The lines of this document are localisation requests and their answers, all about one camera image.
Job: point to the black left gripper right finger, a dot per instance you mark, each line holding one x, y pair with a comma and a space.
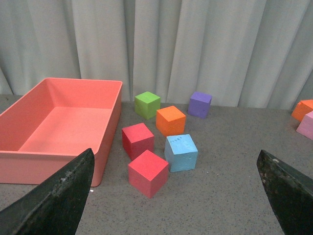
290, 194

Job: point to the purple foam block at back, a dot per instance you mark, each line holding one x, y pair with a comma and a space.
199, 104

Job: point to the light blue dented foam block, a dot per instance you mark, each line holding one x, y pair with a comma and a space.
180, 152

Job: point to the red foam block in front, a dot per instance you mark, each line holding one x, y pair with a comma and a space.
148, 173

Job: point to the orange foam block near bin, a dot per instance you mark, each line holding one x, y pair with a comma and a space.
302, 108

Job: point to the orange foam block near green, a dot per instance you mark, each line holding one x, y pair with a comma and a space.
170, 121

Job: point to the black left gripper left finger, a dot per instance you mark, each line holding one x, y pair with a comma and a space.
56, 205

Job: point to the grey curtain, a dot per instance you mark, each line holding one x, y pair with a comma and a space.
246, 53

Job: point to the pink plastic bin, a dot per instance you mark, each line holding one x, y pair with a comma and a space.
53, 123

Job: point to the pink foam block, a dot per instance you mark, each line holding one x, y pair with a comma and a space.
305, 127

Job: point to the dark red foam block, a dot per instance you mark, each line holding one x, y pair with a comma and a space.
136, 139

